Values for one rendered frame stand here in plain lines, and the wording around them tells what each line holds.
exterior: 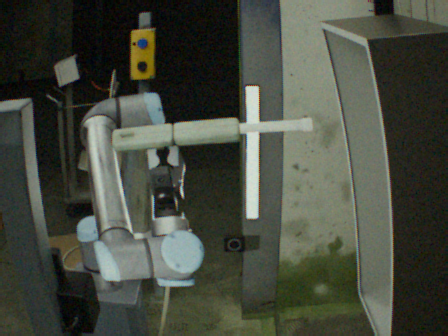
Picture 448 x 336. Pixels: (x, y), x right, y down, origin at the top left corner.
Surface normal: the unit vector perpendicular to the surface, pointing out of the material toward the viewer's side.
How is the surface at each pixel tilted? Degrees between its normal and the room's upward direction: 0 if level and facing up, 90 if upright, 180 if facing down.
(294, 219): 90
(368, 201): 90
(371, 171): 90
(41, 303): 90
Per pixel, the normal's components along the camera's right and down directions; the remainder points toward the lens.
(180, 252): 0.29, -0.36
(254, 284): 0.00, 0.33
